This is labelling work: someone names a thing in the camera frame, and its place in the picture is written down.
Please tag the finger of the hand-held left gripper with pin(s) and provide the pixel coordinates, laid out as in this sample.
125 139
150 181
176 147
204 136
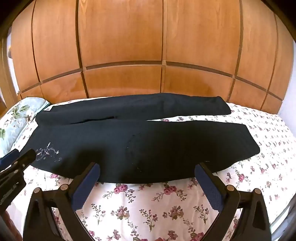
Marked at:
26 157
8 158

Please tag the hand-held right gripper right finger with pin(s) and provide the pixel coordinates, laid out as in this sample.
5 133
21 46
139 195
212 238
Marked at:
208 185

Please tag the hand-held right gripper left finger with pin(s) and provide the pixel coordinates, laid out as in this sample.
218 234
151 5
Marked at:
86 185

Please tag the black pants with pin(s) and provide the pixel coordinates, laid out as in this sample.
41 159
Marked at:
161 143

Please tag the light blue floral pillow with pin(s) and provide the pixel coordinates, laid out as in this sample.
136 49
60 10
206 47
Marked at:
20 113

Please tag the floral quilted bedspread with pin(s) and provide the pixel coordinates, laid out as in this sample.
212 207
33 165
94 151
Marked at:
150 204

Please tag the wooden wardrobe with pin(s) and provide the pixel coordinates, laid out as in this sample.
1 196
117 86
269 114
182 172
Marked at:
120 34

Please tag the wooden door frame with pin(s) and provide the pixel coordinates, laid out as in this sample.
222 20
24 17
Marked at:
8 88

